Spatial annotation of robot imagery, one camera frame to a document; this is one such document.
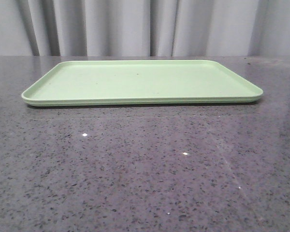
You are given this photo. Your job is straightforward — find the light green plastic tray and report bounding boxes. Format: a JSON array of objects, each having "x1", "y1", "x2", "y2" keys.
[{"x1": 21, "y1": 60, "x2": 263, "y2": 107}]

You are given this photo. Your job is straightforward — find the grey pleated curtain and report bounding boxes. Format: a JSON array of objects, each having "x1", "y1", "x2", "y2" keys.
[{"x1": 0, "y1": 0, "x2": 290, "y2": 57}]

